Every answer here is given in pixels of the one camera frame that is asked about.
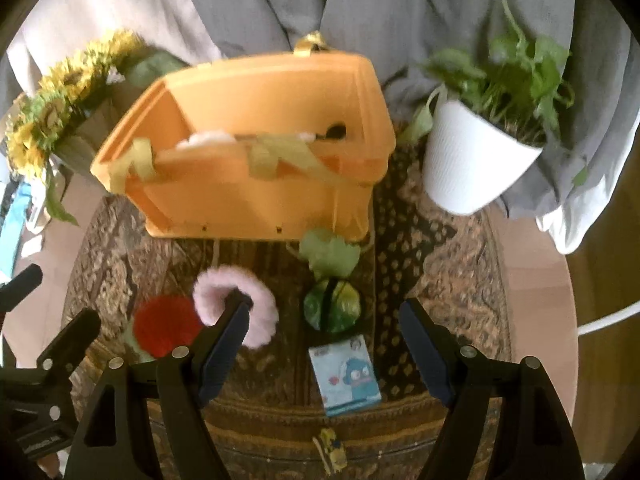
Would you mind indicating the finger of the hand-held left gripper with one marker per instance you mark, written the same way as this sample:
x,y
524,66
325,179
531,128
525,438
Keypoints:
x,y
22,280
72,335

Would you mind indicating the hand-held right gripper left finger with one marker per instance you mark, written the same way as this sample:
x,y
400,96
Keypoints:
x,y
220,355

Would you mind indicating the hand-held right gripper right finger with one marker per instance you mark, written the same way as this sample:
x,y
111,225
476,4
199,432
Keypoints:
x,y
425,355

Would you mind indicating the pink plush toy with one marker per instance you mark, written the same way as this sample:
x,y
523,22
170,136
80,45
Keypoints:
x,y
260,310

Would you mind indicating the red fluffy ball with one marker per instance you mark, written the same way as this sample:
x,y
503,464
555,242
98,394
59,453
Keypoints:
x,y
165,325

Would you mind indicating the light blue card pack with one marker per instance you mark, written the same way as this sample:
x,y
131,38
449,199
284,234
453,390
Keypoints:
x,y
345,375

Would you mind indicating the small yellow toy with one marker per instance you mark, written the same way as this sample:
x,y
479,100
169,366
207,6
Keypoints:
x,y
330,447

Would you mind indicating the green plush leaf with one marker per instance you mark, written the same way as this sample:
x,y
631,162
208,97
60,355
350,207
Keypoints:
x,y
327,255

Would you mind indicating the orange plastic basket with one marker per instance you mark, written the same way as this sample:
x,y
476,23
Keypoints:
x,y
260,175

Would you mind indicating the light blue paper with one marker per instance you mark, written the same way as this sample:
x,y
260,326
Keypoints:
x,y
11,225

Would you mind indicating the brown patterned table cloth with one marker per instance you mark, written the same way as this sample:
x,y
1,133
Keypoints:
x,y
465,270

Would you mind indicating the sunflower bouquet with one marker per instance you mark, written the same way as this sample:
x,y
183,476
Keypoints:
x,y
50,110

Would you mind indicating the potted green plant white pot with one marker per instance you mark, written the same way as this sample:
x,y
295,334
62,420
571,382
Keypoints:
x,y
470,155

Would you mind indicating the white fluffy plush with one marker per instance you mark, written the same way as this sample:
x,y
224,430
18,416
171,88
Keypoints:
x,y
210,138

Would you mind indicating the black mouse plush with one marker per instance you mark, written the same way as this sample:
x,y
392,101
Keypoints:
x,y
336,131

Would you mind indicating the white curtain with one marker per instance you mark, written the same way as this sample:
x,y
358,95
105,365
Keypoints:
x,y
110,10

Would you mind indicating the grey curtain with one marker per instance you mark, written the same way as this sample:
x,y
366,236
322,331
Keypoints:
x,y
400,20

